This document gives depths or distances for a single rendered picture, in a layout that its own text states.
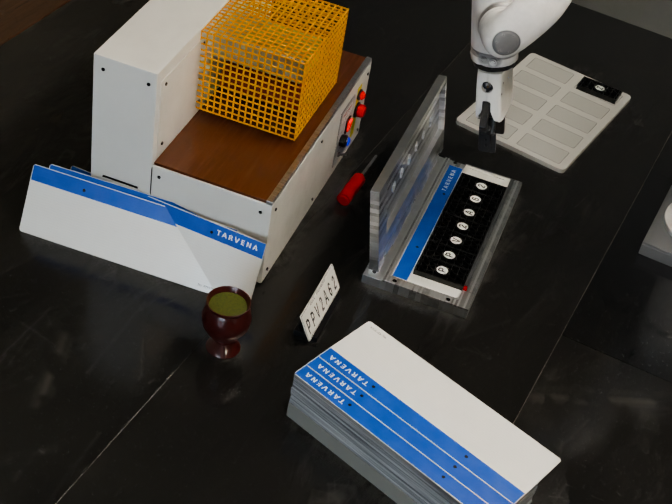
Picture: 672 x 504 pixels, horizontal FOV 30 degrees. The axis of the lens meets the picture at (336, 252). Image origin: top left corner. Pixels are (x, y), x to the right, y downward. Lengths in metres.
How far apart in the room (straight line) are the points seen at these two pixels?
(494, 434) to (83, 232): 0.84
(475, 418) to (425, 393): 0.09
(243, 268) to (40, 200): 0.40
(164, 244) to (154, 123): 0.23
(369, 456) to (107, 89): 0.77
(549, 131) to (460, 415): 1.02
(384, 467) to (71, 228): 0.76
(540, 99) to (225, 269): 1.02
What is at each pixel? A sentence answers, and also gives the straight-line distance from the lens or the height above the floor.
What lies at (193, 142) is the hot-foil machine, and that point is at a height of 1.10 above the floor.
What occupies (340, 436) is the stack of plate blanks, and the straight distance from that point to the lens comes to 2.01.
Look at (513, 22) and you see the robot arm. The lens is 2.11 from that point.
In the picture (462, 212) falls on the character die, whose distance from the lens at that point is 2.51.
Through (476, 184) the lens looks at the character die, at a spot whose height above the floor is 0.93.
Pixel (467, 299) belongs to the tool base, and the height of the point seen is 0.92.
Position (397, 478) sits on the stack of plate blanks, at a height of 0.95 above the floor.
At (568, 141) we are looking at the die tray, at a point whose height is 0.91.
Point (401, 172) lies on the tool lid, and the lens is 2.40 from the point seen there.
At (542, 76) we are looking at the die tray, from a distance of 3.06.
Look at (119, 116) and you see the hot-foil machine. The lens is 2.22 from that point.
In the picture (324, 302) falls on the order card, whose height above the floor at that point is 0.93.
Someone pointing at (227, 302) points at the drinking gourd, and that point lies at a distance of 2.11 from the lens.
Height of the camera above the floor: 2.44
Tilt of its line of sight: 40 degrees down
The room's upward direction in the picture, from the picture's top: 11 degrees clockwise
